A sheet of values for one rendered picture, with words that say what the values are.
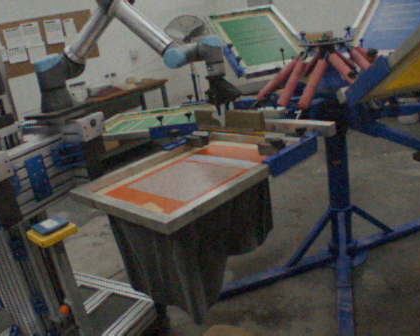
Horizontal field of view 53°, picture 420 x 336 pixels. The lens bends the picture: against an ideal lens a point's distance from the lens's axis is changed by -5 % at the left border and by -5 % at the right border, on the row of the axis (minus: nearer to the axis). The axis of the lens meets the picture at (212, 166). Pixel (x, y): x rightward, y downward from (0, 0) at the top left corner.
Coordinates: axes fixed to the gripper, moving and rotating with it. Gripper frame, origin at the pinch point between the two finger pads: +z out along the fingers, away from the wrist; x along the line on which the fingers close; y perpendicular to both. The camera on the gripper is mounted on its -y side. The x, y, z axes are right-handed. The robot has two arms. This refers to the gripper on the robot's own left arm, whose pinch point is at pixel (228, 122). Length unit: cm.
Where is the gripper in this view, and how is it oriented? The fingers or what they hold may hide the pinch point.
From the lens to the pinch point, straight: 179.4
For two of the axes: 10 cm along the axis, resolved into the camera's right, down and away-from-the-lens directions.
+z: 1.6, 9.3, 3.2
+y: -7.1, -1.1, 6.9
